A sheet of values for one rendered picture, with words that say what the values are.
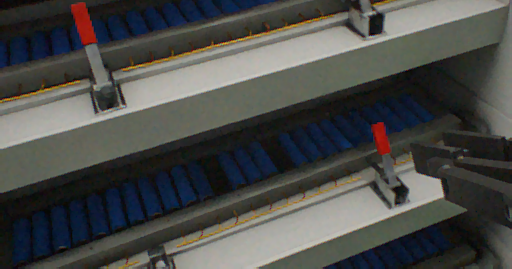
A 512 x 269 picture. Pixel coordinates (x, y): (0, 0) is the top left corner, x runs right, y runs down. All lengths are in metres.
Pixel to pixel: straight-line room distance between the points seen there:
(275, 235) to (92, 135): 0.22
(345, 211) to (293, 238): 0.07
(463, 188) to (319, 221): 0.22
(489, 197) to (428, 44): 0.24
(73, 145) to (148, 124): 0.07
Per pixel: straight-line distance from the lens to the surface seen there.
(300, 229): 0.54
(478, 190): 0.36
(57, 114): 0.46
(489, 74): 0.65
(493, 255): 0.75
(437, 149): 0.44
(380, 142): 0.55
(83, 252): 0.54
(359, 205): 0.57
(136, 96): 0.45
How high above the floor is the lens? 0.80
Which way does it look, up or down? 17 degrees down
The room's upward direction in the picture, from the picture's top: 13 degrees counter-clockwise
